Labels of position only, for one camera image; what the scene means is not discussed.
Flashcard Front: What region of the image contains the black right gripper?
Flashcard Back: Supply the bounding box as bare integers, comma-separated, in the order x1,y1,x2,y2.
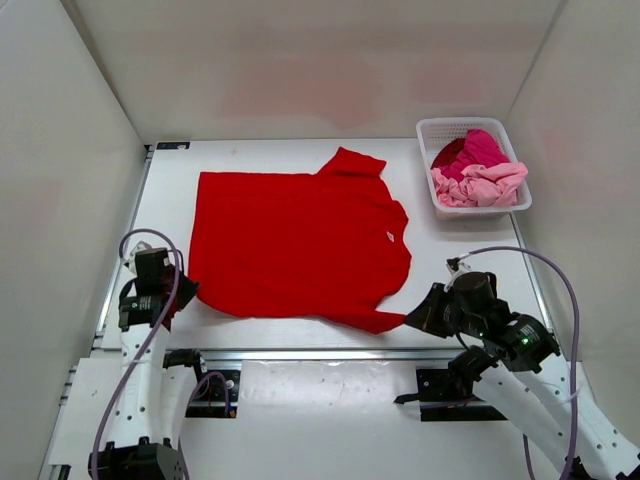
403,285,483,340

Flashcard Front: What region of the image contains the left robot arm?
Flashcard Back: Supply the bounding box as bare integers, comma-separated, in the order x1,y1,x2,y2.
88,265,209,479

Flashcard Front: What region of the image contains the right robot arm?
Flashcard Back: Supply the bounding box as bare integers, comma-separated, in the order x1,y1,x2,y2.
396,272,639,479

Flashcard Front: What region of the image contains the light pink t shirt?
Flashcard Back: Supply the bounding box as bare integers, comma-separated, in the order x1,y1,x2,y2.
431,162,528,208

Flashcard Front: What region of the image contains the white plastic laundry basket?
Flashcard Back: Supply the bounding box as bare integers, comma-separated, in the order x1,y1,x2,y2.
416,117,532,220

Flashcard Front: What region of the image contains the dark label sticker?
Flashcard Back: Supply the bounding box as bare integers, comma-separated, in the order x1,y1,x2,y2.
155,141,191,150

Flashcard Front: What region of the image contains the dark red t shirt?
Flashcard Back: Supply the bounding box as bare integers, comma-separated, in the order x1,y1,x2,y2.
431,138,465,170

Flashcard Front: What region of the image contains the magenta t shirt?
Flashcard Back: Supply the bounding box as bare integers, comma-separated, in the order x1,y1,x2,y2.
447,129,510,182

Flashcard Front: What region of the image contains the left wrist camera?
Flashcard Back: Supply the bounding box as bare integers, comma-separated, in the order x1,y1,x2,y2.
125,241,174,296

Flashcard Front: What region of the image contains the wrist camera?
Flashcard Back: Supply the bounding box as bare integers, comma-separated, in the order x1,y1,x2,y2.
446,254,473,289
125,241,174,296

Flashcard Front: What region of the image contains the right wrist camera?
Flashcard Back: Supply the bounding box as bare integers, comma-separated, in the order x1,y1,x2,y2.
446,254,473,289

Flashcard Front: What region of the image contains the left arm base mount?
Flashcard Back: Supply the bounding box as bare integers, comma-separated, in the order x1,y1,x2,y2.
163,349,241,418

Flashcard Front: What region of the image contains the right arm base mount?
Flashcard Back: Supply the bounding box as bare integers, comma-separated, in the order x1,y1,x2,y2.
394,368,506,422

